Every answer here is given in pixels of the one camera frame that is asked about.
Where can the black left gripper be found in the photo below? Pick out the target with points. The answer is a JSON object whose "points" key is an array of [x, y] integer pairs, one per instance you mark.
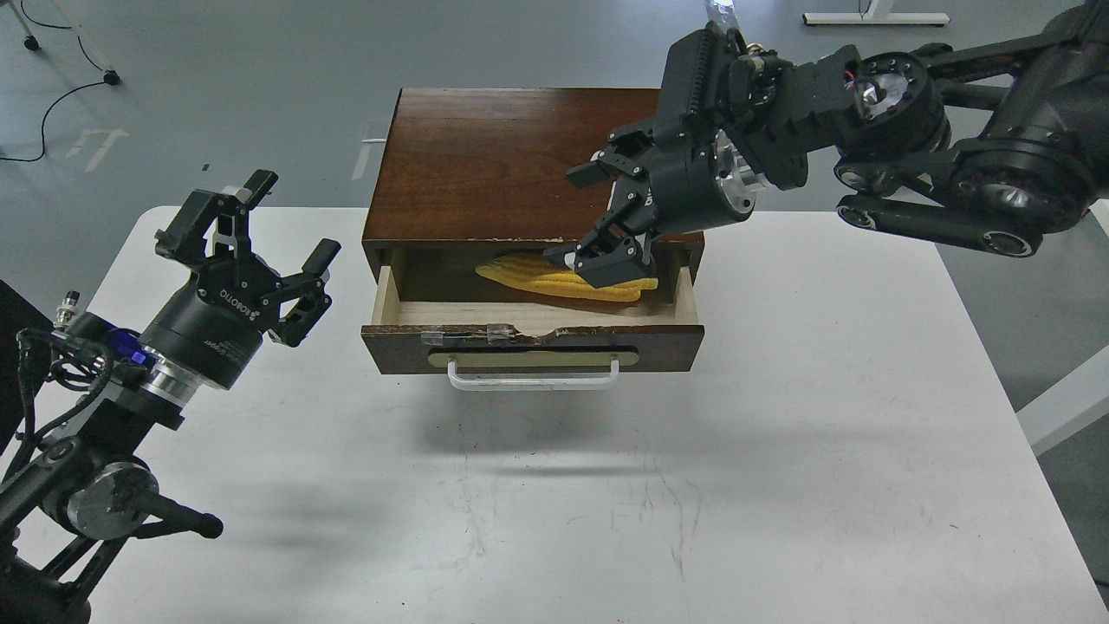
{"points": [[213, 325]]}

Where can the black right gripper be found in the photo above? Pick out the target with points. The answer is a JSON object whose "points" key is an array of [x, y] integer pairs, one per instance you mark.
{"points": [[695, 185]]}

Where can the yellow corn cob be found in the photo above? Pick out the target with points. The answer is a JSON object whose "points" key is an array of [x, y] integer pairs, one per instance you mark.
{"points": [[529, 272]]}

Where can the wooden drawer with white handle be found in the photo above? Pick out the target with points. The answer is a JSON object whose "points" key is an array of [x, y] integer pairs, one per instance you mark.
{"points": [[431, 308]]}

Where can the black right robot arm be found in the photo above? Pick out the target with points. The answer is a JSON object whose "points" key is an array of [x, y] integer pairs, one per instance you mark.
{"points": [[989, 148]]}

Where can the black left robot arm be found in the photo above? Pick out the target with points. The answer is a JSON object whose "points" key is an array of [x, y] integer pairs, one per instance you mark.
{"points": [[75, 492]]}

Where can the dark wooden cabinet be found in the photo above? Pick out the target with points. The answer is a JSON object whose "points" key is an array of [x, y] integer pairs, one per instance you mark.
{"points": [[487, 166]]}

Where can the white stand leg with casters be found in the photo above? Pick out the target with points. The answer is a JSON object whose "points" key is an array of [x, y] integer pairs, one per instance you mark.
{"points": [[91, 50]]}

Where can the white table leg base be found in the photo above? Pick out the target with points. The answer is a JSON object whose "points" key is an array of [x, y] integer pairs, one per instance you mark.
{"points": [[876, 13]]}

